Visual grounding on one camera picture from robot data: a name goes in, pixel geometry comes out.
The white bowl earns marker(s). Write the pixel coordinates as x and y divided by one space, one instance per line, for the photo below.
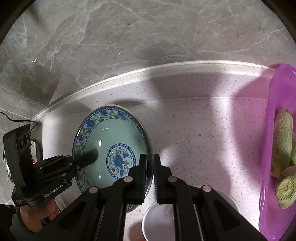
159 220

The blue green patterned bowl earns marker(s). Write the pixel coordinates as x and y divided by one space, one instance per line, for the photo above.
115 139

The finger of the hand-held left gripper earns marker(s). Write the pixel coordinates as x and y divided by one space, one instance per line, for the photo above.
86 159

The person's left hand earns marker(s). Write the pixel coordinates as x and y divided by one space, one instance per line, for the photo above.
34 215

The green loofah piece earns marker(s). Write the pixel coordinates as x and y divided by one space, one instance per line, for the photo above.
293 157
286 188
281 148

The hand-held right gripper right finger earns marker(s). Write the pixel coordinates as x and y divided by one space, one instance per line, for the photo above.
157 178

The person's left forearm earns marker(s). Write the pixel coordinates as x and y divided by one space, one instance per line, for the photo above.
13 226

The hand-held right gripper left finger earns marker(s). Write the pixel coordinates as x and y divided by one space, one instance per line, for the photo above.
143 172

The purple plastic basin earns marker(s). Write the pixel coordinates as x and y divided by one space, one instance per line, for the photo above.
268 162

